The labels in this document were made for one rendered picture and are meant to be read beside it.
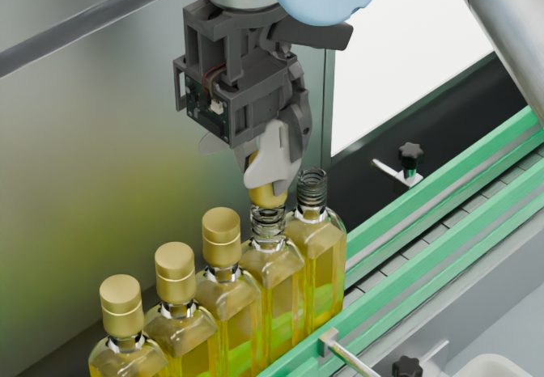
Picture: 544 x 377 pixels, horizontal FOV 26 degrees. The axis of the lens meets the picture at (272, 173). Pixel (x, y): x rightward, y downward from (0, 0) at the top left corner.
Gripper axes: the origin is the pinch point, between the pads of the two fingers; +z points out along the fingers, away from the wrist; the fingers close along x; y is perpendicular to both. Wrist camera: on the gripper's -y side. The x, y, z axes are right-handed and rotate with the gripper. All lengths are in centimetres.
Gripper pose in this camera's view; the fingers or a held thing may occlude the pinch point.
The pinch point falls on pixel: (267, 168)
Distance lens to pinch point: 105.9
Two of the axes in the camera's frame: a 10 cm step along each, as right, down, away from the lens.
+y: -7.3, 4.6, -5.1
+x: 6.9, 4.8, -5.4
